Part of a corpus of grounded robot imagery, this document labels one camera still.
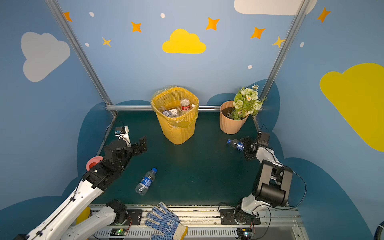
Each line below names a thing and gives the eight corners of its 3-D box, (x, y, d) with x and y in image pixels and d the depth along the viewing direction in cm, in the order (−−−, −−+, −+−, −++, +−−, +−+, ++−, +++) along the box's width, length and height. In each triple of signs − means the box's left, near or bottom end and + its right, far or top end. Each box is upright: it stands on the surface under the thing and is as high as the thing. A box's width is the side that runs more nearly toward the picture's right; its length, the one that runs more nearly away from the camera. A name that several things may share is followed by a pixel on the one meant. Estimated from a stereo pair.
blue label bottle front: (135, 192, 83) (133, 190, 79) (150, 168, 92) (149, 165, 89) (143, 197, 82) (141, 194, 78) (158, 171, 91) (157, 168, 88)
